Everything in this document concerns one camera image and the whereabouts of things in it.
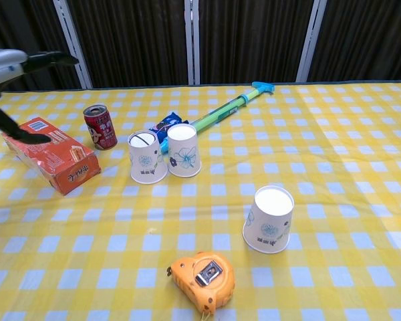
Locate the yellow checkered tablecloth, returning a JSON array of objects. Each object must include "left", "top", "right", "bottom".
[{"left": 0, "top": 80, "right": 401, "bottom": 321}]

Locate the blue cookie packet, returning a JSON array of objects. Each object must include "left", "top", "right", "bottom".
[{"left": 148, "top": 114, "right": 188, "bottom": 135}]

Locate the white paper cup small print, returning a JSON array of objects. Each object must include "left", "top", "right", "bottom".
[{"left": 242, "top": 185, "right": 295, "bottom": 255}]

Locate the orange cardboard snack box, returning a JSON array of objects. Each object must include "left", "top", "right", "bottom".
[{"left": 1, "top": 116, "right": 102, "bottom": 197}]

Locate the white paper cup large flower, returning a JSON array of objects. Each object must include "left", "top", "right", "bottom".
[{"left": 166, "top": 124, "right": 202, "bottom": 179}]

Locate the white paper cup black line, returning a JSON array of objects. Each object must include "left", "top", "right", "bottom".
[{"left": 127, "top": 130, "right": 169, "bottom": 185}]

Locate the green blue water pump toy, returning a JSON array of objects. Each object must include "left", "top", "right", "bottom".
[{"left": 158, "top": 81, "right": 275, "bottom": 156}]

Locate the dark pleated curtain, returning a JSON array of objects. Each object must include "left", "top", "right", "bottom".
[{"left": 0, "top": 0, "right": 401, "bottom": 93}]

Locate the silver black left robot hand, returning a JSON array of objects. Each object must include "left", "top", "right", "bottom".
[{"left": 0, "top": 49, "right": 80, "bottom": 145}]

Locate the red drink can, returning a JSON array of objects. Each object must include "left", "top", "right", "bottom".
[{"left": 83, "top": 104, "right": 118, "bottom": 151}]

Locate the white slotted rail post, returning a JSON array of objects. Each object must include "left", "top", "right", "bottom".
[
  {"left": 184, "top": 0, "right": 201, "bottom": 86},
  {"left": 295, "top": 0, "right": 328, "bottom": 83},
  {"left": 52, "top": 0, "right": 94, "bottom": 90}
]

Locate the orange tape measure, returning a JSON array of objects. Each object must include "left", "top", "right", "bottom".
[{"left": 166, "top": 251, "right": 236, "bottom": 315}]

